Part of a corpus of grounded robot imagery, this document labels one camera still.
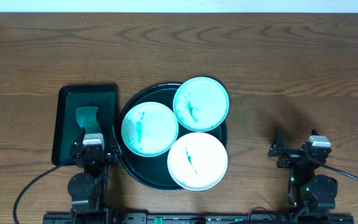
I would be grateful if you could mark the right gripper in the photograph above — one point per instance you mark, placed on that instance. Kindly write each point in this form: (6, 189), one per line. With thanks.
(278, 148)

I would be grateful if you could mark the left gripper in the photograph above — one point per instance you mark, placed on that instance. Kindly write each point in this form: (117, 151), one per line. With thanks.
(94, 156)

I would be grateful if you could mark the green sponge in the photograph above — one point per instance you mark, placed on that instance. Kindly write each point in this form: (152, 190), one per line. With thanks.
(86, 117)

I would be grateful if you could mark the mint plate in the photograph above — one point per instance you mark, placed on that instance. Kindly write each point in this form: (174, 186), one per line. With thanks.
(149, 129)
(201, 104)

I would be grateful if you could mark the white plate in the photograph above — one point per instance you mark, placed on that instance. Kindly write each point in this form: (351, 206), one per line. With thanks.
(197, 161)

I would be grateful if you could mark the mint plate top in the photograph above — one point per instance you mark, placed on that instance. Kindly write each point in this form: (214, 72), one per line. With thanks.
(201, 104)

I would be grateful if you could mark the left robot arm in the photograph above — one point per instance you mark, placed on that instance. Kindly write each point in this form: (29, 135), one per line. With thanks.
(89, 189)

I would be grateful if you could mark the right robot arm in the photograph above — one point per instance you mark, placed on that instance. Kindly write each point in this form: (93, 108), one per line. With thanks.
(314, 193)

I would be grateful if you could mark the rectangular dark green tray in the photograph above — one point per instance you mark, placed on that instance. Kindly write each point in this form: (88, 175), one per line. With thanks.
(67, 129)

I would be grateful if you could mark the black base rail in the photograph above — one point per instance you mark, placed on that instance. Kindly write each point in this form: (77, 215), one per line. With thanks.
(143, 218)

